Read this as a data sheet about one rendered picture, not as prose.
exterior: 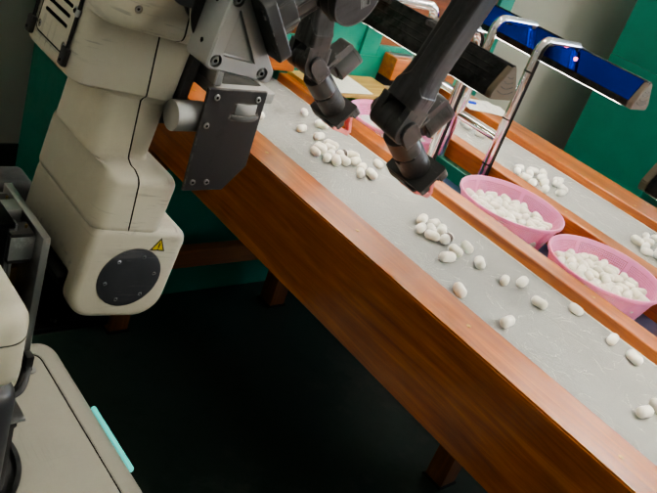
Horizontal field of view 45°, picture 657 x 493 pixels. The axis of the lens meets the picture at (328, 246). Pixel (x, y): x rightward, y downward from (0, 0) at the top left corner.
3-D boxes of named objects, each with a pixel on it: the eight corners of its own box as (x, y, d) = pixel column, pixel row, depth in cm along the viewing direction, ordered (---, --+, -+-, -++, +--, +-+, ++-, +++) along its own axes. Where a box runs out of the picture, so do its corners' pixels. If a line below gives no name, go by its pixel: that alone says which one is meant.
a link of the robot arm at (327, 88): (296, 74, 168) (312, 86, 165) (320, 53, 169) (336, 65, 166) (308, 96, 174) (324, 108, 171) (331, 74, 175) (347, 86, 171)
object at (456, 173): (475, 199, 214) (548, 39, 194) (425, 163, 226) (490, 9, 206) (517, 197, 226) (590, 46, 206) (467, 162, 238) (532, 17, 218)
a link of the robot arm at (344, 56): (284, 49, 165) (308, 67, 160) (325, 13, 166) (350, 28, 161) (306, 86, 175) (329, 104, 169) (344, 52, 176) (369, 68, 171)
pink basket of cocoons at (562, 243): (602, 347, 163) (625, 310, 159) (507, 274, 179) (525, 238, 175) (663, 328, 181) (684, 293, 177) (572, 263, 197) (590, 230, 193)
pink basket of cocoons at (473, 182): (531, 278, 181) (548, 243, 177) (429, 223, 190) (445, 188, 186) (558, 246, 204) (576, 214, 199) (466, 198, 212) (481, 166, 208)
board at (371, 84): (318, 96, 217) (320, 92, 216) (286, 73, 226) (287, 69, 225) (401, 101, 239) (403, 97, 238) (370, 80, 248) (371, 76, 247)
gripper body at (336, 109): (332, 91, 181) (321, 69, 175) (361, 112, 175) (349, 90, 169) (312, 111, 180) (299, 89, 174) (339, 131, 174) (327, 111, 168)
